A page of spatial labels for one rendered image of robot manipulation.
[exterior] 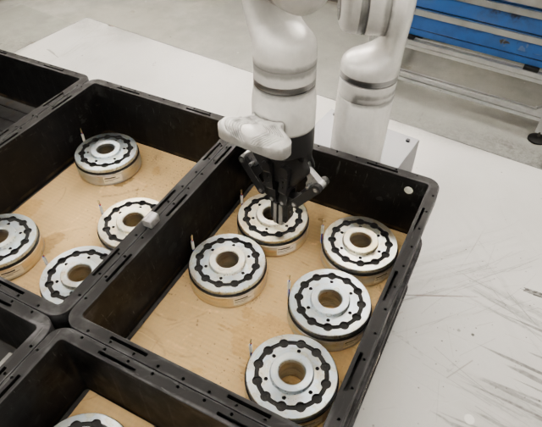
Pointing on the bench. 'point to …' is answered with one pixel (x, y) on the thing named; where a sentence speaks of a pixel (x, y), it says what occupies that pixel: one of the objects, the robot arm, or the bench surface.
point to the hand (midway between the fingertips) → (281, 210)
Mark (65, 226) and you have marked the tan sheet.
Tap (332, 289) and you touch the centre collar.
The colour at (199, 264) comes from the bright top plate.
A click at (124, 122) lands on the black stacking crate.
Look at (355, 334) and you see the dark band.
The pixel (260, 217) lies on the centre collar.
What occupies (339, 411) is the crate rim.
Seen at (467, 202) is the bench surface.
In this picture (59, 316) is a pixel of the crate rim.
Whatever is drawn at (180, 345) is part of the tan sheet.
